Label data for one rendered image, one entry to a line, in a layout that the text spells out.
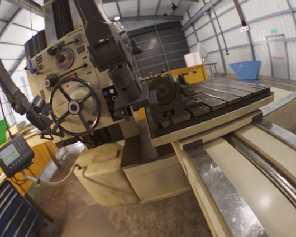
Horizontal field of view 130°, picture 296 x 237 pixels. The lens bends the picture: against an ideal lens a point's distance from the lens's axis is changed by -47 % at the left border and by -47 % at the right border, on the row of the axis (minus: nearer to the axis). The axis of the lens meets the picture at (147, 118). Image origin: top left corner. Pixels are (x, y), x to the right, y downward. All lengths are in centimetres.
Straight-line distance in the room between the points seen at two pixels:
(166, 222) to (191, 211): 28
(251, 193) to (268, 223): 20
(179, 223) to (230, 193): 84
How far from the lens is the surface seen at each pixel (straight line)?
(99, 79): 99
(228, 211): 68
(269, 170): 93
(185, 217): 148
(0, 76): 62
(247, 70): 659
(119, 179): 142
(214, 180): 78
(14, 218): 205
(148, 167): 129
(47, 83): 112
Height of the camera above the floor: 134
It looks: 19 degrees down
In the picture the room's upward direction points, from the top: 18 degrees counter-clockwise
